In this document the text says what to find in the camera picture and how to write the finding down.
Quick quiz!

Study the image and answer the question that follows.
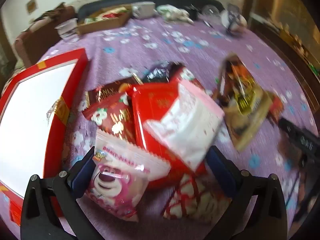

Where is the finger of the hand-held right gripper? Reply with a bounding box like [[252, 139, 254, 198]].
[[279, 117, 320, 159]]

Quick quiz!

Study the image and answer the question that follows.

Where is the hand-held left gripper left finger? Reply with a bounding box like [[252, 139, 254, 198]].
[[20, 147, 96, 240]]

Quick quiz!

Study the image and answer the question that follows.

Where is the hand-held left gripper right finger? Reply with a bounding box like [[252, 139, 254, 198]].
[[206, 145, 295, 240]]

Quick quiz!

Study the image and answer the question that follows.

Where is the pink bear snack packet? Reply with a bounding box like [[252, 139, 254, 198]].
[[85, 129, 170, 222]]

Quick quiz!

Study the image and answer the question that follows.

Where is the pink white snack packet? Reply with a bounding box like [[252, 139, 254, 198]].
[[144, 79, 225, 172]]

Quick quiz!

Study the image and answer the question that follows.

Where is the red gift box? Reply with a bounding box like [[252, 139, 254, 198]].
[[0, 49, 88, 227]]

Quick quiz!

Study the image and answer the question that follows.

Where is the brown coffee candy packet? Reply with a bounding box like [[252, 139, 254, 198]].
[[86, 77, 140, 110]]

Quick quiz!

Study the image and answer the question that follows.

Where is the large red snack packet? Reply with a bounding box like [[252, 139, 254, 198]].
[[126, 81, 208, 190]]

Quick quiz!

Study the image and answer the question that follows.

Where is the white red-striped snack packet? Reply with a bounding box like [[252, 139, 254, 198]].
[[162, 172, 232, 222]]

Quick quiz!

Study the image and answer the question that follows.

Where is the small bright red packet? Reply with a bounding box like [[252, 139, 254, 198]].
[[267, 92, 284, 124]]

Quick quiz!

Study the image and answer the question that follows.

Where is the red floral snack packet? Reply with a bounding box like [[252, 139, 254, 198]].
[[82, 92, 137, 145]]

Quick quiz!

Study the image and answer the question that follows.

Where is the yellow brown snack packet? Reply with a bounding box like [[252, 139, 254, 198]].
[[216, 54, 273, 152]]

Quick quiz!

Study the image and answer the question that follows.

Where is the dark purple plum packet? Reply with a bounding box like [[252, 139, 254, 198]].
[[142, 62, 185, 83]]

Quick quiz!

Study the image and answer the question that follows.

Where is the wooden cabinet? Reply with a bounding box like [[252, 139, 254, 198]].
[[246, 0, 320, 105]]

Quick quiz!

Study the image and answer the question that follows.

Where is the brown cloth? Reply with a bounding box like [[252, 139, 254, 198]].
[[14, 2, 77, 67]]

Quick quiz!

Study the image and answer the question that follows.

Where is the purple floral bedsheet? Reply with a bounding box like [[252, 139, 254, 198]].
[[0, 12, 315, 240]]

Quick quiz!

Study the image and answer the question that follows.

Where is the clear plastic cup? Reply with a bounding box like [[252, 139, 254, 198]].
[[56, 19, 78, 39]]

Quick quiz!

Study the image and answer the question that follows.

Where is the cardboard tray box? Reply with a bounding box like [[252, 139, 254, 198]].
[[76, 5, 133, 35]]

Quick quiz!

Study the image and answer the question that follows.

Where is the clear glass bowl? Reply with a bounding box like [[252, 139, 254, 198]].
[[202, 4, 222, 18]]

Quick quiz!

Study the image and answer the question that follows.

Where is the pile of assorted packets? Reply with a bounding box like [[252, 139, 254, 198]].
[[85, 6, 130, 24]]

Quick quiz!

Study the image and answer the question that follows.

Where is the white cloth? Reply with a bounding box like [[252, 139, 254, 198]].
[[156, 4, 194, 24]]

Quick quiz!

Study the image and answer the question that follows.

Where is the white mug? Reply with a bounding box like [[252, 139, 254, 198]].
[[132, 2, 156, 18]]

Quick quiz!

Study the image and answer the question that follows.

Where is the dark blue cushion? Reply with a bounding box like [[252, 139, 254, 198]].
[[77, 0, 223, 20]]

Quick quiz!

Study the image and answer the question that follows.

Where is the white black-strapped bag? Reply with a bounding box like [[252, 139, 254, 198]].
[[221, 3, 248, 33]]

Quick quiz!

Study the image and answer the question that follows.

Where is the small wall plaque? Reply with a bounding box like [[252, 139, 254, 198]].
[[26, 0, 38, 14]]

